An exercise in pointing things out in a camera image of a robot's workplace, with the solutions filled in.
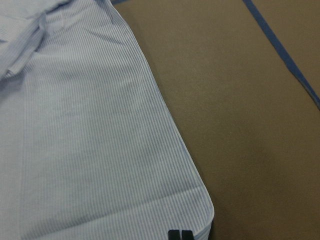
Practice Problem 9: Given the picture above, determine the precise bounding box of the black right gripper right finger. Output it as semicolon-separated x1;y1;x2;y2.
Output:
181;230;194;240

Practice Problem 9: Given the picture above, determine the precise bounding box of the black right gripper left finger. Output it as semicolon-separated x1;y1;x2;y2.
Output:
168;229;181;240

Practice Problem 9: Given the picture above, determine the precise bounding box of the light blue striped shirt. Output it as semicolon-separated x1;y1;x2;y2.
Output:
0;0;215;240

